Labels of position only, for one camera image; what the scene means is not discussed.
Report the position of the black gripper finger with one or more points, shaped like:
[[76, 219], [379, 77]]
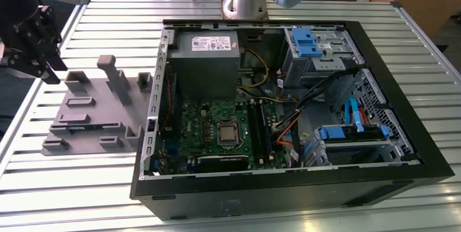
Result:
[[32, 66], [48, 32]]

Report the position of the black RAM slot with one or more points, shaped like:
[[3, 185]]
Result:
[[259, 129], [254, 129]]

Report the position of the grey parts rack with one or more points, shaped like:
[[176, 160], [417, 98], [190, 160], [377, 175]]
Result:
[[96, 113]]

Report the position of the grey power supply unit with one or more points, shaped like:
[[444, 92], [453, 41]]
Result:
[[204, 72]]

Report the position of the green motherboard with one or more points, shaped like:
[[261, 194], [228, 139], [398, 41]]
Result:
[[196, 124]]

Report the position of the silver CPU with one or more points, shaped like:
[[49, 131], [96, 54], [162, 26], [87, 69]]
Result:
[[227, 134]]

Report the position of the CPU socket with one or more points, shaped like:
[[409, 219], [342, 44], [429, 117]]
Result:
[[242, 135]]

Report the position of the black graphics card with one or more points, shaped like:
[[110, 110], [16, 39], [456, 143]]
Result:
[[223, 163]]

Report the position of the metal drive cage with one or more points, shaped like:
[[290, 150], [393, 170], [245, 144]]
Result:
[[323, 64]]

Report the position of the black PC case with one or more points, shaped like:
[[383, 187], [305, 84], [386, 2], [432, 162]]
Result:
[[287, 197]]

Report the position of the hard disk in blue carrier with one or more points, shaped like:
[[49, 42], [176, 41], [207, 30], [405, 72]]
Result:
[[333, 133]]

